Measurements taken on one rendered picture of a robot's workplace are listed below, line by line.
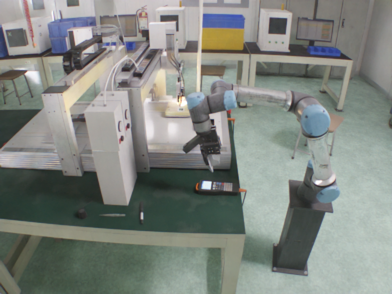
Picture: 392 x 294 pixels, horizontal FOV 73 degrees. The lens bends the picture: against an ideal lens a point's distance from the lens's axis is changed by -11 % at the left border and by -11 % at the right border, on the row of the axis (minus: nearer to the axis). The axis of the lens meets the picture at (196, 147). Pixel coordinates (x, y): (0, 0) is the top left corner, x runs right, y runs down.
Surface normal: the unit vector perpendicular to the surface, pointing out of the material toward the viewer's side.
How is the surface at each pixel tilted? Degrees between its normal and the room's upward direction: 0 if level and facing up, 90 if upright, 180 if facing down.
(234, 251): 90
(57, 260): 0
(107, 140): 90
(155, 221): 0
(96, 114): 90
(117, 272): 0
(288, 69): 90
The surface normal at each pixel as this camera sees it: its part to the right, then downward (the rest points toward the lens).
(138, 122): -0.04, 0.53
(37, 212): 0.00, -0.85
